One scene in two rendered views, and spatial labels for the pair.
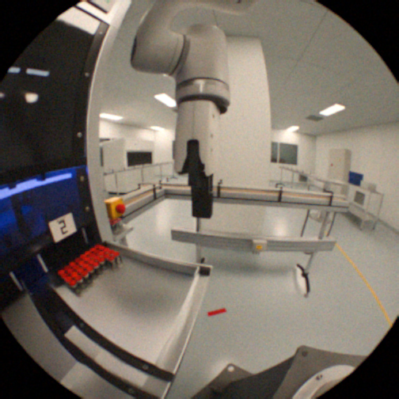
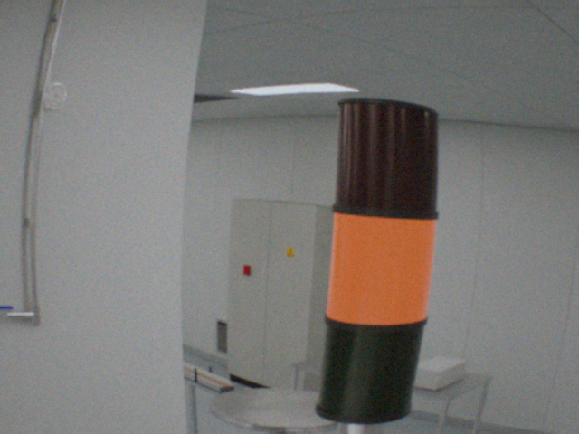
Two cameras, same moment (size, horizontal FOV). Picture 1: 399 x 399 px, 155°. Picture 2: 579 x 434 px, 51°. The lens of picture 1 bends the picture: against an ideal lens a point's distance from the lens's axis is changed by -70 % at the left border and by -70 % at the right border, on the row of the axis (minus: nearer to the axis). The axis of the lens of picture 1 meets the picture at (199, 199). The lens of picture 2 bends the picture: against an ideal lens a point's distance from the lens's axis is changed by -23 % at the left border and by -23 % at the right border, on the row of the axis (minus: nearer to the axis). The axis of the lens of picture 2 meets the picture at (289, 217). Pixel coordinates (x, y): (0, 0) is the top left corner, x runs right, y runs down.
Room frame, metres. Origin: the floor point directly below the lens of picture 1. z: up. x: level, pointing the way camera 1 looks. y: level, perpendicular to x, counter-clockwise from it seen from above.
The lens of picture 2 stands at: (0.24, 0.78, 2.31)
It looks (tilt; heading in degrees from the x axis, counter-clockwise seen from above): 3 degrees down; 301
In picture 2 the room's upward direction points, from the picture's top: 3 degrees clockwise
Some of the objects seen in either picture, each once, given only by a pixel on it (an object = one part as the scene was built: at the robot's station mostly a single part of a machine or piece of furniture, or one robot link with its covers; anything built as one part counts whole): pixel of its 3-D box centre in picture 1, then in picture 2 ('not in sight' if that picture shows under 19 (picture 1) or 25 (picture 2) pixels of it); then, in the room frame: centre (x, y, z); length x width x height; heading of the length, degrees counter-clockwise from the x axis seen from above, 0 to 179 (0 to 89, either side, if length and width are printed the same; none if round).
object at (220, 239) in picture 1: (260, 242); not in sight; (1.00, -0.52, 0.49); 1.60 x 0.08 x 0.12; 76
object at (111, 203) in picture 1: (112, 207); not in sight; (0.50, 0.36, 1.00); 0.08 x 0.07 x 0.07; 76
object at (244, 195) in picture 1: (248, 192); not in sight; (1.04, -0.38, 0.92); 1.90 x 0.16 x 0.16; 76
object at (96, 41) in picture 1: (82, 100); not in sight; (0.36, 0.37, 1.40); 0.04 x 0.01 x 0.80; 166
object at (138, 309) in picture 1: (118, 286); not in sight; (0.20, 0.20, 0.90); 0.34 x 0.26 x 0.04; 75
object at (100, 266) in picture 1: (96, 271); not in sight; (0.23, 0.28, 0.90); 0.18 x 0.02 x 0.05; 165
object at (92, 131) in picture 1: (94, 200); not in sight; (0.42, 0.38, 1.05); 0.06 x 0.06 x 2.10; 76
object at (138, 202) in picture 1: (131, 201); not in sight; (0.82, 0.42, 0.92); 0.69 x 0.16 x 0.16; 166
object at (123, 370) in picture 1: (103, 359); not in sight; (0.02, 0.15, 0.91); 0.14 x 0.03 x 0.06; 76
